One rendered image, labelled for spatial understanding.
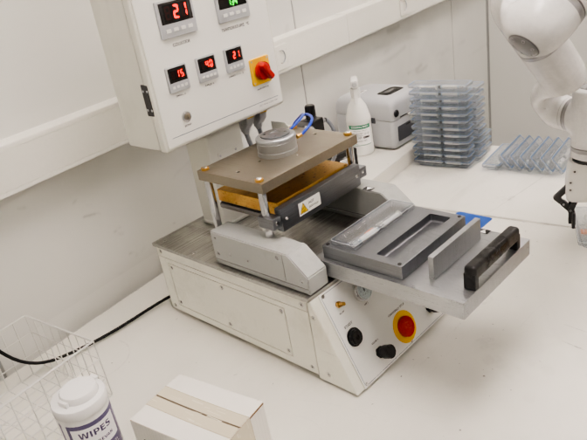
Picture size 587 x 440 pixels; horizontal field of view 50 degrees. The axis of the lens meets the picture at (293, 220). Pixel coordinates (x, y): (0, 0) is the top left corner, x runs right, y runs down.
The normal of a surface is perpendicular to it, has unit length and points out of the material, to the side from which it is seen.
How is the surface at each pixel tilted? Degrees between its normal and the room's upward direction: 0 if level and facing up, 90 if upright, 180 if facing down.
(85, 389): 1
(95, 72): 90
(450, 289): 0
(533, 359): 0
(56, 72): 90
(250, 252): 90
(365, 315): 65
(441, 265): 90
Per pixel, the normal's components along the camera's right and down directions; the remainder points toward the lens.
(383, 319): 0.59, -0.21
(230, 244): -0.67, 0.41
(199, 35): 0.73, 0.18
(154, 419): -0.13, -0.90
